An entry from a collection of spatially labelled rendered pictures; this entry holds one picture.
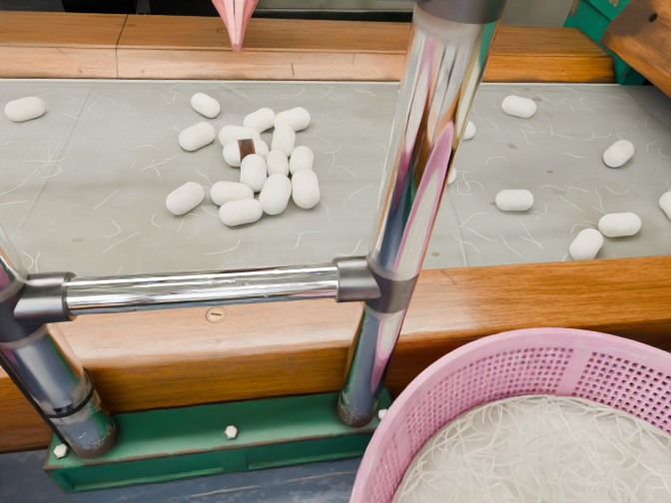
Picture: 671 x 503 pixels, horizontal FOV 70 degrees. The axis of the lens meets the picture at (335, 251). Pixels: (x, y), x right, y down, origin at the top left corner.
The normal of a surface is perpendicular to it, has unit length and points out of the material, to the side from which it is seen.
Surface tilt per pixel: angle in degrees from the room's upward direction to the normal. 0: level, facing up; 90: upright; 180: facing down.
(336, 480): 0
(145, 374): 90
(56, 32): 0
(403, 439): 72
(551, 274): 0
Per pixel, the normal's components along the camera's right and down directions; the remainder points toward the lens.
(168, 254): 0.08, -0.69
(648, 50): -0.87, -0.21
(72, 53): 0.17, 0.02
